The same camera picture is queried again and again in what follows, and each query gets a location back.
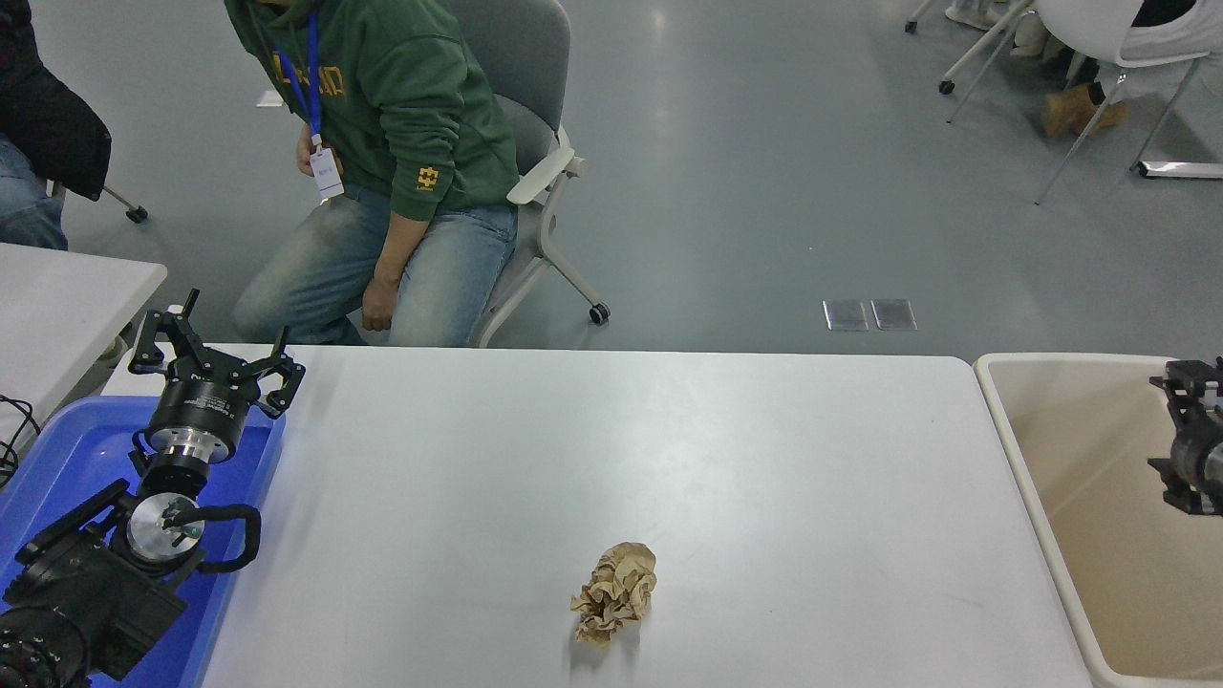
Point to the white wheeled frame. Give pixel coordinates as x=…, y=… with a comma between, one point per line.
x=947, y=87

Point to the white paper sheet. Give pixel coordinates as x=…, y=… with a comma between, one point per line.
x=269, y=97

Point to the white chair with metal legs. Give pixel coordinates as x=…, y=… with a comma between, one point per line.
x=1080, y=24

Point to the person's right hand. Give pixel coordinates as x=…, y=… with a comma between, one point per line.
x=304, y=158

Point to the person's left forearm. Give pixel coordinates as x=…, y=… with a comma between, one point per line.
x=396, y=248

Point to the person's left hand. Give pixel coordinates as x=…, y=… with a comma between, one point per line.
x=380, y=306

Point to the grey wheeled office chair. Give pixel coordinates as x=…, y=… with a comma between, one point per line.
x=516, y=57

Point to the crumpled tan paper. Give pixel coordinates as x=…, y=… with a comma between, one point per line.
x=616, y=592

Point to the chair leg with black caster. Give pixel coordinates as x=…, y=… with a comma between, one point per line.
x=137, y=213

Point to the white floor rail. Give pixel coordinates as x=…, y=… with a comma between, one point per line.
x=1185, y=171

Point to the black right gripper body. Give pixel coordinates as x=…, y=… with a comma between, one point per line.
x=1206, y=459

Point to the large pale bin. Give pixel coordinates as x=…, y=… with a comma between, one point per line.
x=1080, y=459

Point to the white side table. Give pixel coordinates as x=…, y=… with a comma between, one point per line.
x=57, y=315

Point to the seated person with tan boots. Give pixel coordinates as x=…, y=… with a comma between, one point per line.
x=1075, y=110

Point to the person with white shoes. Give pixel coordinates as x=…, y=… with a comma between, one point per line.
x=970, y=11

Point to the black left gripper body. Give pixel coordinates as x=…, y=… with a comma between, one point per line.
x=194, y=406

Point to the blue plastic tray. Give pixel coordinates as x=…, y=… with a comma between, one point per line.
x=76, y=449

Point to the person in dark jacket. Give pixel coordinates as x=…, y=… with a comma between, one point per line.
x=48, y=124

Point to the silver floor plate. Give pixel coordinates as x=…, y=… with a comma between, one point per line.
x=893, y=314
x=846, y=315

